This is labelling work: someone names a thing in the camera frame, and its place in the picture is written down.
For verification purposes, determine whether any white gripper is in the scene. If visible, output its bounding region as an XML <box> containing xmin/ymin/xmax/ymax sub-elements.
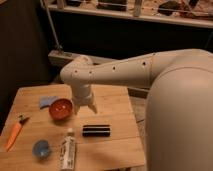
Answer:
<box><xmin>71</xmin><ymin>84</ymin><xmax>98</xmax><ymax>115</ymax></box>

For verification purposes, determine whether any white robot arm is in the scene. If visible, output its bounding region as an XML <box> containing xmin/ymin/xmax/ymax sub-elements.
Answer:
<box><xmin>60</xmin><ymin>49</ymin><xmax>213</xmax><ymax>171</ymax></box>

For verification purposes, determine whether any orange bowl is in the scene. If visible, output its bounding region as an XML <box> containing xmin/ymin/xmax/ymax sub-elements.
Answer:
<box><xmin>49</xmin><ymin>98</ymin><xmax>73</xmax><ymax>121</ymax></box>

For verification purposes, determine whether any black rectangular block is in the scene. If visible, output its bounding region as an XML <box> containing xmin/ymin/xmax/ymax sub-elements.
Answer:
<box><xmin>82</xmin><ymin>125</ymin><xmax>111</xmax><ymax>137</ymax></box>

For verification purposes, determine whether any blue cloth piece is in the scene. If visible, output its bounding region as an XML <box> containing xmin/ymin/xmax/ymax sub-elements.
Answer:
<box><xmin>39</xmin><ymin>96</ymin><xmax>58</xmax><ymax>109</ymax></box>

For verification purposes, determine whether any white tube with cap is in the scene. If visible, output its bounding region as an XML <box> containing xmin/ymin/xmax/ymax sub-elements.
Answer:
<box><xmin>60</xmin><ymin>128</ymin><xmax>76</xmax><ymax>171</ymax></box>

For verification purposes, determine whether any small blue cup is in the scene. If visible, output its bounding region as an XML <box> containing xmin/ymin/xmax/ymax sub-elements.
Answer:
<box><xmin>32</xmin><ymin>140</ymin><xmax>50</xmax><ymax>159</ymax></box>

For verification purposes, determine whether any metal pole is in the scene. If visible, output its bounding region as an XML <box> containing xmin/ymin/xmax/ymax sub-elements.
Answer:
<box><xmin>43</xmin><ymin>0</ymin><xmax>63</xmax><ymax>53</ymax></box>

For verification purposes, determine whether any orange toy carrot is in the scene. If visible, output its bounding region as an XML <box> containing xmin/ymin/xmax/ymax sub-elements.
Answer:
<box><xmin>5</xmin><ymin>115</ymin><xmax>29</xmax><ymax>151</ymax></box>

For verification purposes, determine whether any white shelf with clutter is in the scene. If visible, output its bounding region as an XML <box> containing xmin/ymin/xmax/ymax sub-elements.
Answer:
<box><xmin>44</xmin><ymin>0</ymin><xmax>213</xmax><ymax>29</ymax></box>

